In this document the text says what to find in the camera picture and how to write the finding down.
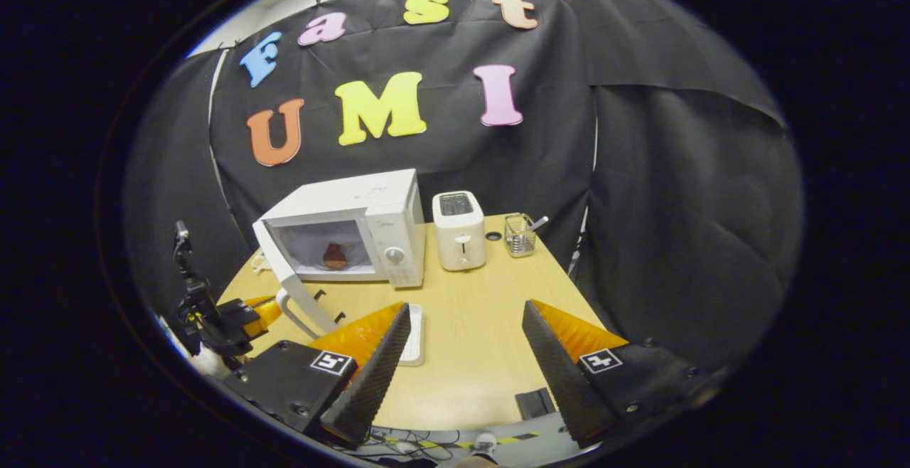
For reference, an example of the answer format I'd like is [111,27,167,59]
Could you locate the wire mesh basket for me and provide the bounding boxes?
[504,213,537,258]

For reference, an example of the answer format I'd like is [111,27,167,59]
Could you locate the small black box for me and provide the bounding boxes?
[515,387,557,421]

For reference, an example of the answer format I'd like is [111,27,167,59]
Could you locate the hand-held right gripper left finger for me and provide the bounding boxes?
[226,302,412,451]

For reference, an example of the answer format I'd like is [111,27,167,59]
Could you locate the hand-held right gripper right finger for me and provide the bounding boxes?
[521,299,717,450]

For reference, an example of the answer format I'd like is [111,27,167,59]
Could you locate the white microwave oven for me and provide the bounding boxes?
[252,169,427,339]

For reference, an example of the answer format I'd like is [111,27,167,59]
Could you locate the white toaster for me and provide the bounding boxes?
[432,191,487,272]

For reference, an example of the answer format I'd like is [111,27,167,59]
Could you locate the white rectangular tray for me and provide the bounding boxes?
[397,303,426,368]

